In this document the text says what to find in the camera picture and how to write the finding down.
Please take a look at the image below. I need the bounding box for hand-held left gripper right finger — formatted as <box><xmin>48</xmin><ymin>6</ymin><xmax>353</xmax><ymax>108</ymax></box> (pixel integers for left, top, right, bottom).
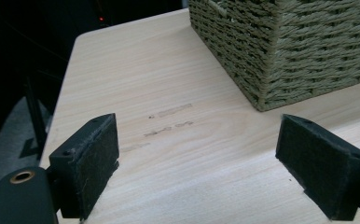
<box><xmin>275</xmin><ymin>113</ymin><xmax>360</xmax><ymax>221</ymax></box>

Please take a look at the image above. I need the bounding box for green woven basket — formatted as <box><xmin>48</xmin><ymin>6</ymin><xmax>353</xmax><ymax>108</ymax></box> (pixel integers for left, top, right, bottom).
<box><xmin>187</xmin><ymin>0</ymin><xmax>360</xmax><ymax>113</ymax></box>

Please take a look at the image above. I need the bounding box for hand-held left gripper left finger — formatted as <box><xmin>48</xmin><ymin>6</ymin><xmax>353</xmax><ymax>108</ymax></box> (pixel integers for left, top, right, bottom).
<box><xmin>48</xmin><ymin>112</ymin><xmax>120</xmax><ymax>221</ymax></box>

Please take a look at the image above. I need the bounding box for black metal stand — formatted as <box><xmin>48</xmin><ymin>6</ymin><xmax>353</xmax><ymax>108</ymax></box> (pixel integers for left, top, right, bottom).
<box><xmin>19</xmin><ymin>74</ymin><xmax>50</xmax><ymax>161</ymax></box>

